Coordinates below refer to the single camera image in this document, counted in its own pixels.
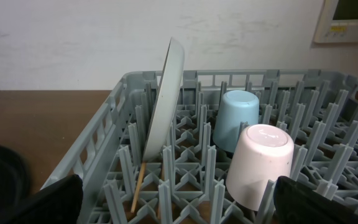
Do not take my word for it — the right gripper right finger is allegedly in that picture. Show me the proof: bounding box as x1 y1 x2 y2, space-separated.
273 176 358 224

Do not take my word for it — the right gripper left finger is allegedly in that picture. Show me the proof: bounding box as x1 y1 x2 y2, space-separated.
0 174 83 224

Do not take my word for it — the pink cup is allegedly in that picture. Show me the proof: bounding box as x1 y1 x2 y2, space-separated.
226 124 295 211

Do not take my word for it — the wooden chopstick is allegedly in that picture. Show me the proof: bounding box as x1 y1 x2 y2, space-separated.
131 162 146 213

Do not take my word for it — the blue cup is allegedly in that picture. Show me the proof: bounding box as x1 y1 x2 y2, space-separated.
213 90 259 153

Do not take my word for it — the grey plate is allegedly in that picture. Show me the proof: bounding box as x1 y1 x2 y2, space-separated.
142 38 185 162

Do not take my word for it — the grey dishwasher rack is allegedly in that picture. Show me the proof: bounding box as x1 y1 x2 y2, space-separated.
40 68 358 224

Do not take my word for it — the round black tray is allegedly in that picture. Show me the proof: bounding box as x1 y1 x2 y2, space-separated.
0 145 31 210

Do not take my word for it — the white wall control panel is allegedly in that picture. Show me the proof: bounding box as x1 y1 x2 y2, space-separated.
313 0 358 44

